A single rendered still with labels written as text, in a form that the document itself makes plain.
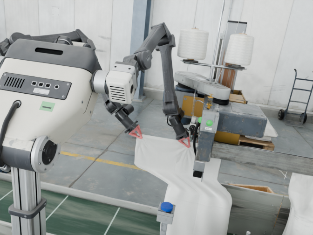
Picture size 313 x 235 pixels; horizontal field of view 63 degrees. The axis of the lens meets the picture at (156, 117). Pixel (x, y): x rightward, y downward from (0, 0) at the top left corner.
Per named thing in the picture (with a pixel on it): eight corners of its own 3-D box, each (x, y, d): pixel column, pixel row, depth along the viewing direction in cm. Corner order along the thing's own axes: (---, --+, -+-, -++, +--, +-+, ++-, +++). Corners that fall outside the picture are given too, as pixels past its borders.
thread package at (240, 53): (223, 64, 139) (229, 31, 134) (222, 61, 153) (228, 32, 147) (252, 67, 137) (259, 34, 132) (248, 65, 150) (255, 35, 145)
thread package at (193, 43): (174, 58, 143) (178, 26, 137) (178, 56, 158) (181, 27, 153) (204, 62, 140) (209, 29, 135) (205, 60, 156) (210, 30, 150)
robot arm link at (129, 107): (105, 107, 149) (112, 101, 143) (116, 99, 157) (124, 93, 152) (118, 123, 151) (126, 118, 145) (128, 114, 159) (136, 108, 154)
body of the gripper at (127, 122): (139, 121, 153) (130, 113, 152) (133, 127, 143) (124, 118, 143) (131, 128, 155) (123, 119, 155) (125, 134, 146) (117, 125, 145)
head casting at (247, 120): (194, 159, 129) (204, 103, 120) (197, 141, 152) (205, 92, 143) (256, 171, 125) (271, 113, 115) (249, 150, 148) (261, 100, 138)
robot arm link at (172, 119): (166, 118, 141) (174, 115, 138) (169, 114, 147) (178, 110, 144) (171, 129, 142) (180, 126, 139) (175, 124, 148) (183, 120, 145)
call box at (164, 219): (155, 221, 126) (157, 210, 124) (159, 210, 133) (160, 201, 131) (172, 224, 124) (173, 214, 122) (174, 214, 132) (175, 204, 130)
